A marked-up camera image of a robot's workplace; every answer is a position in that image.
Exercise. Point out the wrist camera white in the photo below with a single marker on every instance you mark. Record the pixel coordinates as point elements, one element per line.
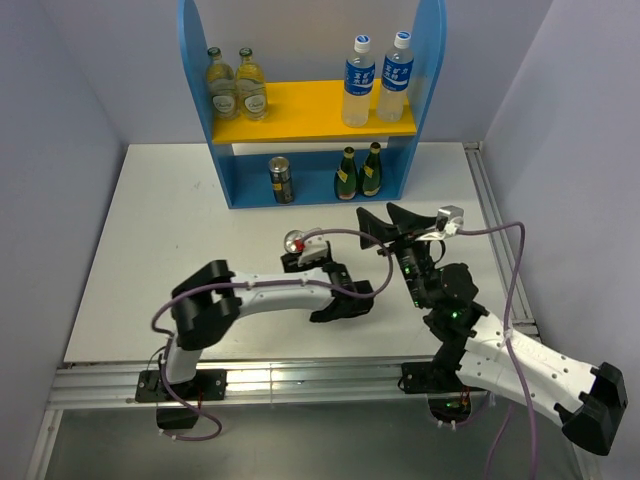
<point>314,249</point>
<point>449,221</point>

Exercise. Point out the black gold can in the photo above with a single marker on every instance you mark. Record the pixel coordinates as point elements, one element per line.
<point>280,175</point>
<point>293,241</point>

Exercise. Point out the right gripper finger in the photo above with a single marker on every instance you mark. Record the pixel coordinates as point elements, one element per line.
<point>374,229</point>
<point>408,222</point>

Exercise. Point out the right yellow soda water bottle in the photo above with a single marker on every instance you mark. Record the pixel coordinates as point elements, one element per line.
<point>251,86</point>

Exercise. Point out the black gold can front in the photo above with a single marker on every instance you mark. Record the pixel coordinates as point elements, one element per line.
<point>293,241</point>

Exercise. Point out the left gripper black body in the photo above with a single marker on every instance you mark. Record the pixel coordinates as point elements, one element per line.
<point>290,263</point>

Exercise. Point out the aluminium rail right side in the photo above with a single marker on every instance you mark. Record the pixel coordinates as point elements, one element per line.
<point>521,311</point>

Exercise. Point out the green glass bottle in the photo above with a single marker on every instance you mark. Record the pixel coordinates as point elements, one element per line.
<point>370,175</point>
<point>346,176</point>

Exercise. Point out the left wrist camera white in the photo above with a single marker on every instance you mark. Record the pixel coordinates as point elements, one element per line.
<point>314,249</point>

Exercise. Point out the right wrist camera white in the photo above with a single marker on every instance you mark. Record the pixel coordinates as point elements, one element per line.
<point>449,221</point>

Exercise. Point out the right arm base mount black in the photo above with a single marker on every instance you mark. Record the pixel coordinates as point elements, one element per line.
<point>450,402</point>

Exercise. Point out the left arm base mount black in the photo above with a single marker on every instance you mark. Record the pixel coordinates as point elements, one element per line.
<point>207,385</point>

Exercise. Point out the blue shelf with yellow board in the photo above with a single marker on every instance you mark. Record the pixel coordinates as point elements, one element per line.
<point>304,125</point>

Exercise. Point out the left yellow soda water bottle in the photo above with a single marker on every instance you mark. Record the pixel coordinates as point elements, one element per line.
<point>221,85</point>

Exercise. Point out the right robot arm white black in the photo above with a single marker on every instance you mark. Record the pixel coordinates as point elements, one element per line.
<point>478,350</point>

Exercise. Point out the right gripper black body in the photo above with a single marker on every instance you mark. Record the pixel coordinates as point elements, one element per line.
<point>414,261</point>

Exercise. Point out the Pocari water bottle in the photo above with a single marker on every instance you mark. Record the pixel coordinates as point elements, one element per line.
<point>359,78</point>
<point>395,78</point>

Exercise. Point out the yellow soda water bottle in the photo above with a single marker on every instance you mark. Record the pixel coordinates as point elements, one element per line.
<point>221,85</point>
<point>251,86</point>

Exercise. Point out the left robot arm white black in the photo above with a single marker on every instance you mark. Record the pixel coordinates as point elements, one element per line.
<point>205,306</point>

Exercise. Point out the aluminium rail frame front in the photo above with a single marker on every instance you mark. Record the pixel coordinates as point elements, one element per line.
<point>113,385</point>

